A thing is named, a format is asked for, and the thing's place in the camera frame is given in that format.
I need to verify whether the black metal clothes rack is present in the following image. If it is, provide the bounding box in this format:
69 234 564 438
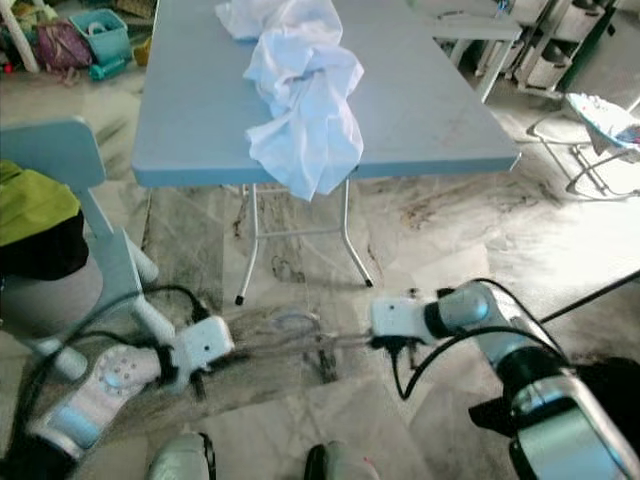
538 270 640 325

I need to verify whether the purple bag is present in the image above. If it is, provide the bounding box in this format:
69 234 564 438
35 22 99 71

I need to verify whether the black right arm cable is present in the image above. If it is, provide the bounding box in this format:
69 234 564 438
390 325 576 401

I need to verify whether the grey right robot leg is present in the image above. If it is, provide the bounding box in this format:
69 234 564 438
305 442 381 480

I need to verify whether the small pale table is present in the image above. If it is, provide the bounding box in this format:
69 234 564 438
430 10 526 101

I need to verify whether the patterned baby bouncer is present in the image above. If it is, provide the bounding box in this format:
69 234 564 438
525 92 640 199

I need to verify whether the white shirt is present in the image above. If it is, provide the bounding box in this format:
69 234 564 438
215 0 366 202

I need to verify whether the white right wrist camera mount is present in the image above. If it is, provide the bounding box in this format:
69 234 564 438
370 295 436 344

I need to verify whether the blue-grey folding table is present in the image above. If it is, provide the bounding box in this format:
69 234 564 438
130 0 523 306

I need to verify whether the clear plastic clothes hanger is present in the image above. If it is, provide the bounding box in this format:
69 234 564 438
230 308 376 356

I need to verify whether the lime green garment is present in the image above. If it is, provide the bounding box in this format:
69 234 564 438
0 160 83 249

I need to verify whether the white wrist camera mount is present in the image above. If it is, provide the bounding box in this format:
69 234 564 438
370 295 436 344
172 316 236 379

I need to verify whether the white stool table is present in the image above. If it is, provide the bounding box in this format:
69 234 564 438
0 0 46 71

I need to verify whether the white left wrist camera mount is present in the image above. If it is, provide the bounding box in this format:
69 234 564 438
172 316 236 379

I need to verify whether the light blue chair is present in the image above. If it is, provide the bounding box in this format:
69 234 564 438
0 118 161 386

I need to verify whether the white high chair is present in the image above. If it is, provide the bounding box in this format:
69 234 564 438
510 0 586 91

